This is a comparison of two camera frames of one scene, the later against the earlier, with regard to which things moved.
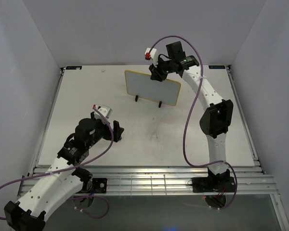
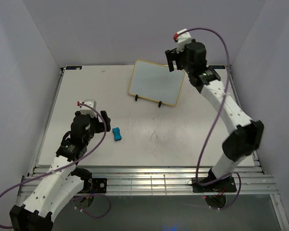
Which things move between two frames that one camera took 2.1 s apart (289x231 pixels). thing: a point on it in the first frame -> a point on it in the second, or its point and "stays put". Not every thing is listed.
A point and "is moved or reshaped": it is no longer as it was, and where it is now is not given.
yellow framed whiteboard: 141,84 is moved or reshaped
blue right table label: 216,67 stays put
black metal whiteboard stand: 159,105 stays put
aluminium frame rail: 249,180 stays put
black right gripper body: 162,69 -> 180,58
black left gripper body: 107,134 -> 96,126
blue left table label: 73,67 stays put
